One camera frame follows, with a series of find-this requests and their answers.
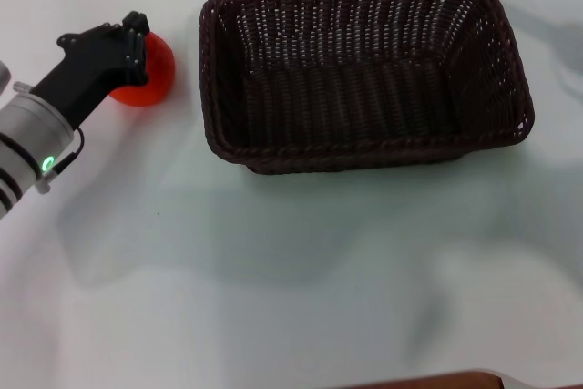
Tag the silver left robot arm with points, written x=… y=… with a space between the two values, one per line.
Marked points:
x=25 y=143

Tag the white tablecloth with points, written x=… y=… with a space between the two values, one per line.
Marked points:
x=182 y=270

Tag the orange toy fruit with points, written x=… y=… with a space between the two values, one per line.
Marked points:
x=159 y=74

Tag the brown wooden edge piece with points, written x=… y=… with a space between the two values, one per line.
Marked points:
x=423 y=381

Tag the dark brown woven basket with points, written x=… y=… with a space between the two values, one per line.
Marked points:
x=355 y=106

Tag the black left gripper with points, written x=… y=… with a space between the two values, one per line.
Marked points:
x=86 y=70

